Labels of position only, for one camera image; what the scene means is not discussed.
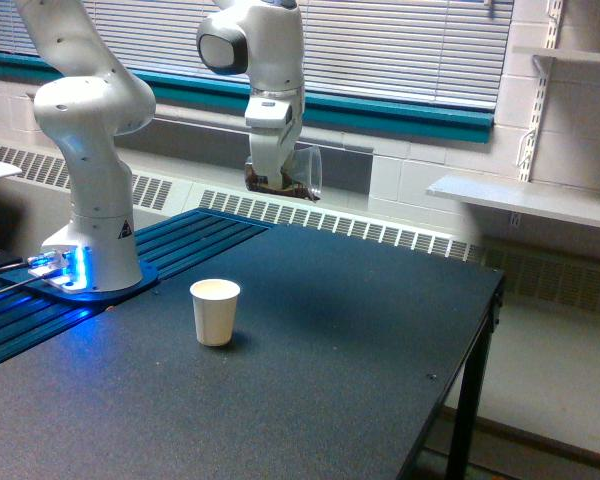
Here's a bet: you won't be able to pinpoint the lower white wall shelf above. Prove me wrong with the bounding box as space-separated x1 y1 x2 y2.
426 173 600 228

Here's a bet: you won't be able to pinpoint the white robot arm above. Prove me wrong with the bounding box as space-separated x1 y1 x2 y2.
17 1 319 294

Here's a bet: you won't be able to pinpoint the baseboard heater vent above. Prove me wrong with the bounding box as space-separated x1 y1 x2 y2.
0 145 600 313

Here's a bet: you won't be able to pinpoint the white shelf rail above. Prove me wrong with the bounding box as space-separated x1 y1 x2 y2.
516 0 564 183

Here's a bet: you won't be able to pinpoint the white window blinds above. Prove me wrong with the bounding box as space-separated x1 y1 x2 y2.
0 0 514 112

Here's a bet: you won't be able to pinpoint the black cable lower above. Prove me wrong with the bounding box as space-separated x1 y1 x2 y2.
0 275 46 301

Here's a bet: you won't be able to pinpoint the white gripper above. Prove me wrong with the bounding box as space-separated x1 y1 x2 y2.
245 87 305 186

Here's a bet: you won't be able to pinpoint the white paper cup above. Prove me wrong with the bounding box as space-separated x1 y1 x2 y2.
190 279 241 346

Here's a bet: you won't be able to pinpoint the black table leg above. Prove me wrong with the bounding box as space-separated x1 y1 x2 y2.
445 280 505 479

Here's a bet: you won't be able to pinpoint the clear plastic cup with almonds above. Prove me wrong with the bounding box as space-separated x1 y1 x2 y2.
245 145 322 202

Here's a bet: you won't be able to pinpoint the white wall shelf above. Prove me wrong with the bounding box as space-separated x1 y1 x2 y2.
426 173 600 228
513 46 600 64

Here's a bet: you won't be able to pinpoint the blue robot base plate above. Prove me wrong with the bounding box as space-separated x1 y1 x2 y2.
0 261 158 306

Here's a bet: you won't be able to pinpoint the upper white wall shelf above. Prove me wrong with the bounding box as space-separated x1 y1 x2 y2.
513 46 600 64

